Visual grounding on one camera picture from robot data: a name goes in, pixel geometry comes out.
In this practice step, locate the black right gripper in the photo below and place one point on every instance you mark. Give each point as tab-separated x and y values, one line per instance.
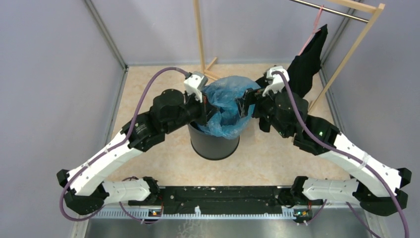
251	96

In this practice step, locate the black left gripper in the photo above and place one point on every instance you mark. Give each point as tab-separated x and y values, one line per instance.
206	109

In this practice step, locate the blue plastic trash bag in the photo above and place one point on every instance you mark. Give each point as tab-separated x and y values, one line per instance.
222	93

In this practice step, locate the black trash bin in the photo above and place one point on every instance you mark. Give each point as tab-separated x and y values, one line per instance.
211	147

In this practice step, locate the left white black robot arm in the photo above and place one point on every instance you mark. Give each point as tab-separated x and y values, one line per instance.
86	190

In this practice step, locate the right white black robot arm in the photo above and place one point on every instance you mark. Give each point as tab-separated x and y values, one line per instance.
372	185

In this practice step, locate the black cloth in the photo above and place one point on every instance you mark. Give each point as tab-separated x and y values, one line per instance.
305	65

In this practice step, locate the pink hanger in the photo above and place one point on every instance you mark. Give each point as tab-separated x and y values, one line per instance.
314	30

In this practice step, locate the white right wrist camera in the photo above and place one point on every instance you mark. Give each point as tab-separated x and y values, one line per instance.
275	76

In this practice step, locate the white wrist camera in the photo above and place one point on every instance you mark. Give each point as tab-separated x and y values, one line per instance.
193	85
275	76

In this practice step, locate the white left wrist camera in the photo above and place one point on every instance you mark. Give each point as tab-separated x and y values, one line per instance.
193	85

